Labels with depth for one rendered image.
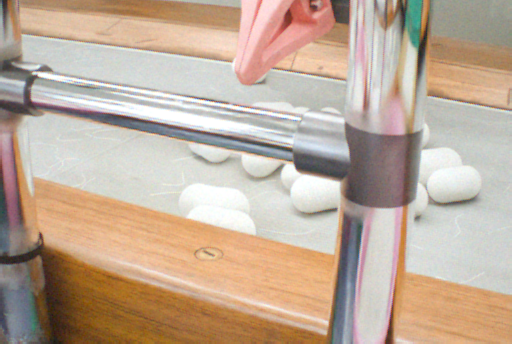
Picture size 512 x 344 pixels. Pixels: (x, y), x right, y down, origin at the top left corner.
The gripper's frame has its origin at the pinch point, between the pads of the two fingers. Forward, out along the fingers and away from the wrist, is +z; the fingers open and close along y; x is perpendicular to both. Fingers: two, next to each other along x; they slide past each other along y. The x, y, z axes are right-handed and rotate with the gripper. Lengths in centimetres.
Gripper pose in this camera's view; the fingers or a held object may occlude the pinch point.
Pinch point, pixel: (248, 67)
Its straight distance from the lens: 44.5
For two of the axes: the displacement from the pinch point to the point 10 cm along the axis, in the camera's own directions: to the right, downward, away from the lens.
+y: 8.9, 2.3, -4.0
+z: -3.9, 8.4, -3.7
